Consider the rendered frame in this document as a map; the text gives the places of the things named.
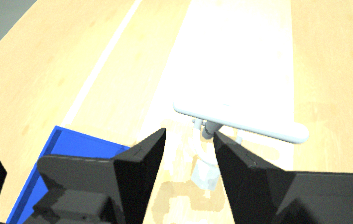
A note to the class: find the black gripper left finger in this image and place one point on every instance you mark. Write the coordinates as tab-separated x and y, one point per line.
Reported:
128	177

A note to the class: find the white metal hoop with small cube tab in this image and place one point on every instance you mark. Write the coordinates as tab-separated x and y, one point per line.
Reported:
206	173

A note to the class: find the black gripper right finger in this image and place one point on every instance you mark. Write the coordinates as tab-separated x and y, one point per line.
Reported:
260	192

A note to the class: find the blue tray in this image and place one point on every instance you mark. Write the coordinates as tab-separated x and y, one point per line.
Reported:
60	141

